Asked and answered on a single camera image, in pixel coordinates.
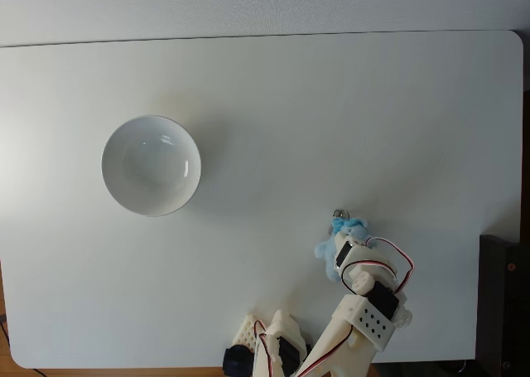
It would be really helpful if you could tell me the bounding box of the skyblue star plush doll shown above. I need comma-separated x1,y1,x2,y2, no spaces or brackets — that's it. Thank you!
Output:
313,206,372,283

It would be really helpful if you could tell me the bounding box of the thin black cable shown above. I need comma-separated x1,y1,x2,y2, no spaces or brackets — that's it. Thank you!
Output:
0,313,12,349

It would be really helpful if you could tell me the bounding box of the white ceramic bowl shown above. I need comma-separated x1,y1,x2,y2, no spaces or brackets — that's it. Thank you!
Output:
100,114,203,218

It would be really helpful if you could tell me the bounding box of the red white black servo cable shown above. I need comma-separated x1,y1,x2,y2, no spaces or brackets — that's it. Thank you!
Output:
252,320,278,365
365,236,416,300

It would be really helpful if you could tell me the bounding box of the black table clamp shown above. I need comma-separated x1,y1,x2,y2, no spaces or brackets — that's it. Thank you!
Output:
222,343,253,376

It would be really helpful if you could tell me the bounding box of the dark wooden cabinet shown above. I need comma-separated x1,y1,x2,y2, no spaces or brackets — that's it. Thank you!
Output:
475,234,530,377

